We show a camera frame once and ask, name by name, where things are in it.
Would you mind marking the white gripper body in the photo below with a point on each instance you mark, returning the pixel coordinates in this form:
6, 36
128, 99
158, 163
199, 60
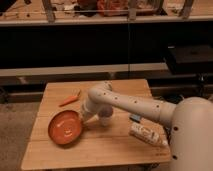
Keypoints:
88, 112

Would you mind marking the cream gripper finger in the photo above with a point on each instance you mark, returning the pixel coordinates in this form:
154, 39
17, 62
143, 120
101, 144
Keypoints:
89, 120

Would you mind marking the orange ceramic bowl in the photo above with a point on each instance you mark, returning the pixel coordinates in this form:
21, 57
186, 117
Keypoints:
65, 127

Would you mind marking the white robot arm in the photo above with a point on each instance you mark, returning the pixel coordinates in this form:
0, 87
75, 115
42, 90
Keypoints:
191, 123

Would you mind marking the orange carrot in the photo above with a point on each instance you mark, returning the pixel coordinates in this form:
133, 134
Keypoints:
70, 99

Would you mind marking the blue sponge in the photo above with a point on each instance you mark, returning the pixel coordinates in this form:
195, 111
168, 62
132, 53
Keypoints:
135, 118

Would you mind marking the white tube bottle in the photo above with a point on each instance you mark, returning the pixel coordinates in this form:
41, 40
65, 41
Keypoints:
147, 135

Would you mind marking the black box on shelf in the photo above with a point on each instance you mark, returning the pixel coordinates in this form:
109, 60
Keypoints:
190, 59

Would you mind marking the wooden shelf rack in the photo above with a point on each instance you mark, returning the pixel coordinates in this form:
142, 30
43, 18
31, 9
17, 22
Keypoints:
86, 12

